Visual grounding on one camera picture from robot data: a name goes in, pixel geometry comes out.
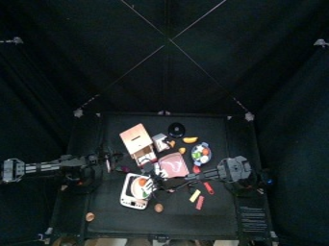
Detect round dish with toy food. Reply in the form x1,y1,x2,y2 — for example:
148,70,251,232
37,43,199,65
129,176,153,200

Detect wooden toy cabinet box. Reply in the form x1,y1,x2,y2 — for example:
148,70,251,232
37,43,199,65
117,122,158,167

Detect small grey white toy appliance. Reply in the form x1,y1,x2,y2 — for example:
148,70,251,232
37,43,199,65
150,133,171,153

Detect yellow flat block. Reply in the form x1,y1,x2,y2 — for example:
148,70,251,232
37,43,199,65
188,188,201,204

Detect pink red flat block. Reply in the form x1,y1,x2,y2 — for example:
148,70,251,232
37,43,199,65
193,195,205,211

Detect black round bowl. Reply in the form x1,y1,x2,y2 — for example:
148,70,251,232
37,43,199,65
167,122,185,139

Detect grey pot with blue handles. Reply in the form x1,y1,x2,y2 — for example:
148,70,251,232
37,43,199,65
189,141,212,167

